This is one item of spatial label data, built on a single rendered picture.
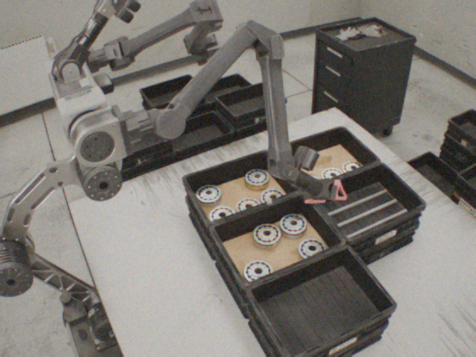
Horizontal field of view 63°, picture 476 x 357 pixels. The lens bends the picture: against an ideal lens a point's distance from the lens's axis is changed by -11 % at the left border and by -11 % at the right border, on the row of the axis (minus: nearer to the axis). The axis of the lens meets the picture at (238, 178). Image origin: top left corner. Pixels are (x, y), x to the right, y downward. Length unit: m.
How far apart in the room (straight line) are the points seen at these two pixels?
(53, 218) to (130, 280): 1.53
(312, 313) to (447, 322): 0.55
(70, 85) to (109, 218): 0.88
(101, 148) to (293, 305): 0.80
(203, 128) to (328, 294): 1.79
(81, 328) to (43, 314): 0.49
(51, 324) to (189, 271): 1.15
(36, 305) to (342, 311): 1.87
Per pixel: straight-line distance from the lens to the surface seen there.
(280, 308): 1.47
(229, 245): 1.63
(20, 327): 2.71
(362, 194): 1.87
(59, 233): 3.07
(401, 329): 1.65
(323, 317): 1.47
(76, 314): 2.26
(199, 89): 1.19
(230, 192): 1.83
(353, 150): 2.03
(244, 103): 3.04
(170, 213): 1.96
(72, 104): 1.19
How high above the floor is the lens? 2.08
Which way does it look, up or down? 41 degrees down
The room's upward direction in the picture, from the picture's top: 3 degrees counter-clockwise
